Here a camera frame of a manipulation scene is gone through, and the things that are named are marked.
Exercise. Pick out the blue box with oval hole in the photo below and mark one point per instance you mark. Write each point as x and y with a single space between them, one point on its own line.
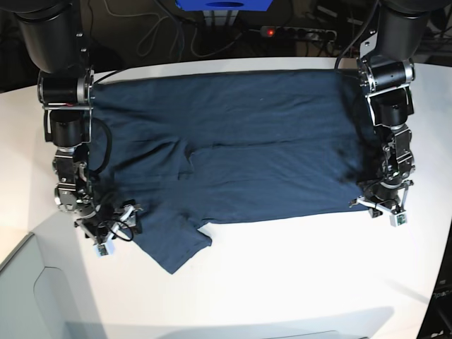
216 5

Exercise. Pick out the dark blue T-shirt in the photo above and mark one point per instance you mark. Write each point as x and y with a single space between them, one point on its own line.
234 147

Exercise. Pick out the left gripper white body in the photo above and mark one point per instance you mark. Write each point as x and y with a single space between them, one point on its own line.
393 207

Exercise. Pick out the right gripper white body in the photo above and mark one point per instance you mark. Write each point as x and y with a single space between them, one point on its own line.
105 223

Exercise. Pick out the black power strip red switch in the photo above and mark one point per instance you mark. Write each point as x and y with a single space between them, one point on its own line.
302 34

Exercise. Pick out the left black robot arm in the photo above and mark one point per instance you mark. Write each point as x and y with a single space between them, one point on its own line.
386 71

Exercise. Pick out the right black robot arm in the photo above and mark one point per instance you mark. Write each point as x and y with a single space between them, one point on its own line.
53 36

